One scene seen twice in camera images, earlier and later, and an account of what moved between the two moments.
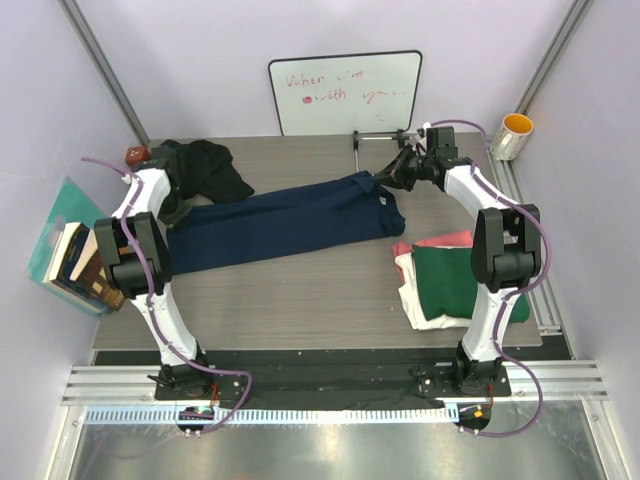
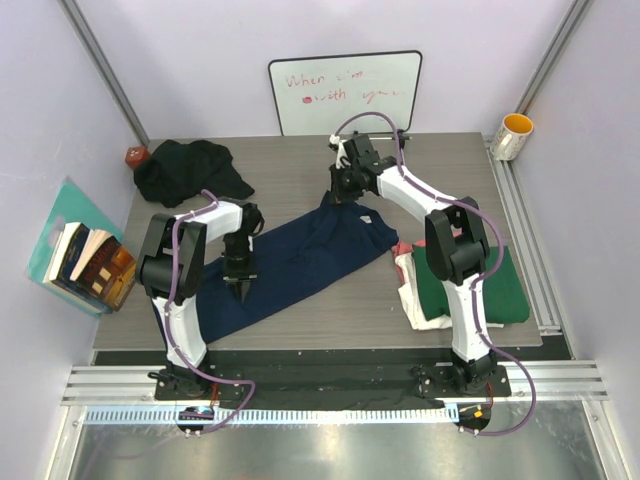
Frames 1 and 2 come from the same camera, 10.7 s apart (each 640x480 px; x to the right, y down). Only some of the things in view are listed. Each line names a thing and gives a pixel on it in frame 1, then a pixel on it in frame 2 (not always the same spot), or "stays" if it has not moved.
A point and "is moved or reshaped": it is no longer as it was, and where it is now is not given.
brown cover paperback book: (90, 272) stays
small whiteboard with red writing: (346, 94) stays
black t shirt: (201, 167) stays
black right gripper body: (423, 166) → (345, 188)
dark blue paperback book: (65, 251) stays
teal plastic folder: (72, 205) stays
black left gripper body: (174, 210) → (238, 258)
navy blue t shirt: (348, 208) is moved or reshaped
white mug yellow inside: (510, 136) stays
